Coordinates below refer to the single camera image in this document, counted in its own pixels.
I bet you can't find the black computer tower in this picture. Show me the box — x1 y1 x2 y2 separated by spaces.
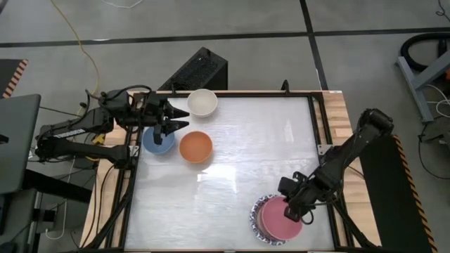
157 46 229 92

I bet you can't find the blue plastic bowl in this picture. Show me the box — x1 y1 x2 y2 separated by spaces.
141 125 176 156

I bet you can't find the black hose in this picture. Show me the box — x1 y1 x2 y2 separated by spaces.
399 32 450 73

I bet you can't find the yellow cable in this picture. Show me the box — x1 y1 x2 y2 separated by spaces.
50 0 107 145

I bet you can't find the white cable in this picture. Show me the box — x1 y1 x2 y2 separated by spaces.
425 83 450 119
101 0 146 10

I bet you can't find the blue leaf print paper bowl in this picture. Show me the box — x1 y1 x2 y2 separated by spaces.
248 193 304 247

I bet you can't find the black aluminium table frame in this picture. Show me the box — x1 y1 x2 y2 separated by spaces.
83 89 385 253

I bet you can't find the orange plastic bowl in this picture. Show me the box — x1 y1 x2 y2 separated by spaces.
179 130 214 164

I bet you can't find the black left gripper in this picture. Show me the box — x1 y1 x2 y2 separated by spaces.
139 94 191 137

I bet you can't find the white plastic bowl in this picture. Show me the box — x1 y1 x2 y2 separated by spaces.
186 88 219 119

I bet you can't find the silver corner bracket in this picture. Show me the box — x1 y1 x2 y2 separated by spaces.
316 143 333 157

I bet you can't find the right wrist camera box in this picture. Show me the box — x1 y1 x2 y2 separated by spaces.
277 176 298 196

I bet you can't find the pink plastic bowl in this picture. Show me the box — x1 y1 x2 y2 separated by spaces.
259 195 304 242

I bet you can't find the black hazard striped mat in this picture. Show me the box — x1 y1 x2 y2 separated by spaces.
358 134 439 253
0 58 30 100

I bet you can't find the grey metal stand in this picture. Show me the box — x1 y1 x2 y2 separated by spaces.
396 48 450 124

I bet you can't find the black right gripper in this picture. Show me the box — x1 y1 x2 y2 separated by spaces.
283 171 319 223

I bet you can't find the black metal cart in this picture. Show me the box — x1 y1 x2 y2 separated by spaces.
0 168 94 253

